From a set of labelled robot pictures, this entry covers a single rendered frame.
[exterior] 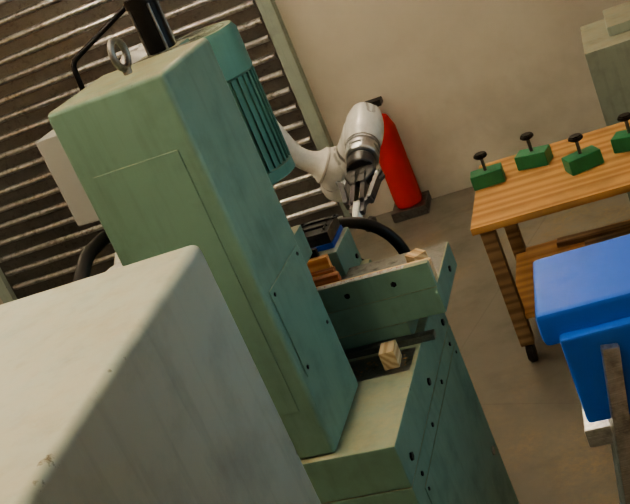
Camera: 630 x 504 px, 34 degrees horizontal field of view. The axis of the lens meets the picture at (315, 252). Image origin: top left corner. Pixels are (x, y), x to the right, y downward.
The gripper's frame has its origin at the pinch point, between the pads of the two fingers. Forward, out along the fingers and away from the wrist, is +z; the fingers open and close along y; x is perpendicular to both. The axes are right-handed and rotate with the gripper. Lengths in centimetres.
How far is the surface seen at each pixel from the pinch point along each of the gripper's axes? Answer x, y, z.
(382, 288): -15.5, 14.7, 42.9
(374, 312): -11.1, 11.2, 44.5
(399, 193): 155, -57, -194
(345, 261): -8.3, 2.2, 24.4
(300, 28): 76, -77, -239
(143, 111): -79, 2, 58
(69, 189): -70, -18, 58
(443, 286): -9.3, 25.2, 40.3
